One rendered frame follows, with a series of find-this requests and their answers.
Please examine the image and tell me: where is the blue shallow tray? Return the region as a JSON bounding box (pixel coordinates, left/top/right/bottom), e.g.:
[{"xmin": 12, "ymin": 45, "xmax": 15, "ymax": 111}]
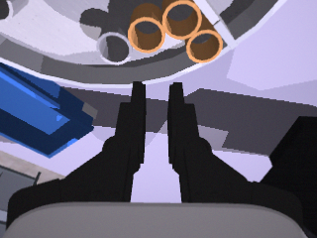
[{"xmin": 0, "ymin": 62, "xmax": 95, "ymax": 159}]

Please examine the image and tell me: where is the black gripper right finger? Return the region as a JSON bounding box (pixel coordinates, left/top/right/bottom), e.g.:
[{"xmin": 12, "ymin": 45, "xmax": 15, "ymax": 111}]
[{"xmin": 167, "ymin": 82, "xmax": 304, "ymax": 232}]

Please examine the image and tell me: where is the bronze bushing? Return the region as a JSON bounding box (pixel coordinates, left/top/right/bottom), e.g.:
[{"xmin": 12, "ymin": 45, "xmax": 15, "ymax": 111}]
[
  {"xmin": 161, "ymin": 0, "xmax": 202, "ymax": 40},
  {"xmin": 128, "ymin": 3, "xmax": 165, "ymax": 54},
  {"xmin": 184, "ymin": 15, "xmax": 223, "ymax": 63}
]

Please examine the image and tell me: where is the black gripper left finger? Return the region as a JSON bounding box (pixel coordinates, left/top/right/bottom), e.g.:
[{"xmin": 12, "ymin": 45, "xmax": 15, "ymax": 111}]
[{"xmin": 6, "ymin": 81, "xmax": 147, "ymax": 230}]

